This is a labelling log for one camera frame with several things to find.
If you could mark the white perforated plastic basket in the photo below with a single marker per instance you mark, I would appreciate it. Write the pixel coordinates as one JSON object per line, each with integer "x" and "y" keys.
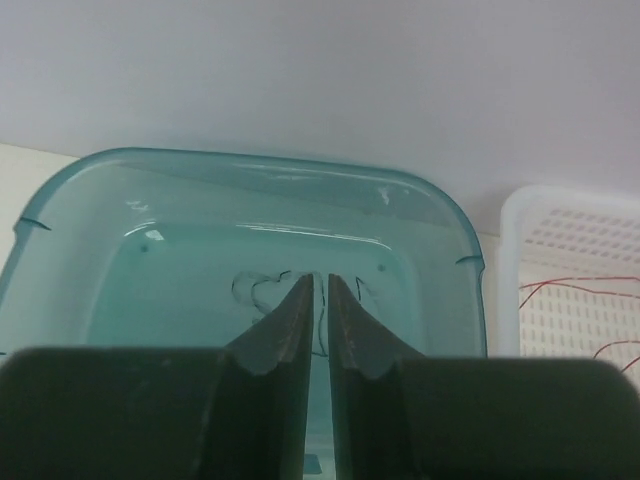
{"x": 567, "y": 277}

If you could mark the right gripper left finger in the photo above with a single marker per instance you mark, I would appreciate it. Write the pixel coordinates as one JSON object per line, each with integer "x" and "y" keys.
{"x": 235, "y": 412}

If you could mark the teal transparent plastic bin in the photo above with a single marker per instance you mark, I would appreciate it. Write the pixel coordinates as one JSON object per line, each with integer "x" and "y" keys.
{"x": 158, "y": 247}

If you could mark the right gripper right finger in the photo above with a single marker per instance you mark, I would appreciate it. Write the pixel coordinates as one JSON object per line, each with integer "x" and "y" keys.
{"x": 398, "y": 414}

